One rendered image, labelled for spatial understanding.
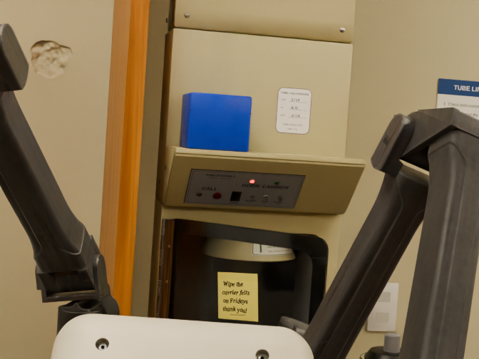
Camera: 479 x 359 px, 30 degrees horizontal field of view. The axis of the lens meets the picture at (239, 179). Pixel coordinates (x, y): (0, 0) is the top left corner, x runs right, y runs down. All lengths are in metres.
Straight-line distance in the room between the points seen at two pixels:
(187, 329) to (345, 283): 0.40
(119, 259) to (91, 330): 0.73
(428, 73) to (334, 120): 0.57
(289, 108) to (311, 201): 0.17
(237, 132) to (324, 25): 0.28
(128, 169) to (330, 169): 0.33
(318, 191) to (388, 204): 0.48
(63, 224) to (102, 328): 0.41
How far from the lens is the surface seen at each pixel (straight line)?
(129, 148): 1.43
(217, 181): 1.47
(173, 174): 1.45
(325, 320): 1.10
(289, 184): 1.49
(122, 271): 1.45
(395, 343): 1.59
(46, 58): 1.95
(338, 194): 1.53
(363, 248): 1.07
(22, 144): 1.01
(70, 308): 1.20
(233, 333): 0.71
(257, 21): 1.56
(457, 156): 0.95
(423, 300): 0.90
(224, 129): 1.43
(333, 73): 1.59
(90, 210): 1.96
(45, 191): 1.06
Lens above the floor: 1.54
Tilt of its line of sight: 3 degrees down
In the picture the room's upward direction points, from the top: 4 degrees clockwise
